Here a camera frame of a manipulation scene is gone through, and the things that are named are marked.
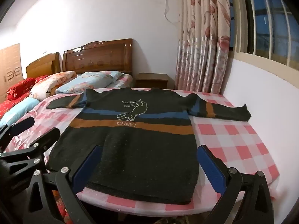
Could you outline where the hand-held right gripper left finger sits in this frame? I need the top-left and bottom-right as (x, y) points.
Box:
(28, 145), (104, 224)

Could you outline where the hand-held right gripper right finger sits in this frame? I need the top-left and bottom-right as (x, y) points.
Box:
(197, 145), (275, 224)

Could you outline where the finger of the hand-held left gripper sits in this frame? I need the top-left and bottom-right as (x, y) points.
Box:
(0, 127), (61, 171)
(0, 116), (35, 143)

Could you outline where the dark striped knit sweater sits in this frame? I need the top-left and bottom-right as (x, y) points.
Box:
(46, 87), (252, 205)

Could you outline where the plain light blue pillow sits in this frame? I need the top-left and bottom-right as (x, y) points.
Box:
(0, 97), (40, 128)

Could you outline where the red blanket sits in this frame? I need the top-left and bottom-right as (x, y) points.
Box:
(0, 75), (50, 119)

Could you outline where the pink checkered table cloth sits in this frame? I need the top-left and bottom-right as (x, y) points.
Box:
(5, 87), (281, 217)

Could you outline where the orange floral pillow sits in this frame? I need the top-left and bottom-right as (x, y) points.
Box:
(29, 71), (77, 98)

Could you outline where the wooden wardrobe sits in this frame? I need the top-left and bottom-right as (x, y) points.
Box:
(0, 43), (24, 103)

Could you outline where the small wooden bed headboard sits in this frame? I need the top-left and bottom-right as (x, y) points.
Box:
(26, 52), (61, 78)

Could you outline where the light blue floral pillow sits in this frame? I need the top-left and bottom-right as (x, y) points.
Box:
(55, 71), (125, 94)

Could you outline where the large wooden bed headboard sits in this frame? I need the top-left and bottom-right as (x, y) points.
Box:
(62, 38), (133, 77)

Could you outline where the wooden nightstand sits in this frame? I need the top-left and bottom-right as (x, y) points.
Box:
(134, 73), (169, 89)

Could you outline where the pink floral curtain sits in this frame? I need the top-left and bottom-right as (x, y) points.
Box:
(175, 0), (234, 94)

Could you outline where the barred window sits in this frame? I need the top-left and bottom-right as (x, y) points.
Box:
(229, 0), (299, 66)

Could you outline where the white air conditioner cable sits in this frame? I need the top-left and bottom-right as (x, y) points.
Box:
(164, 0), (181, 24)

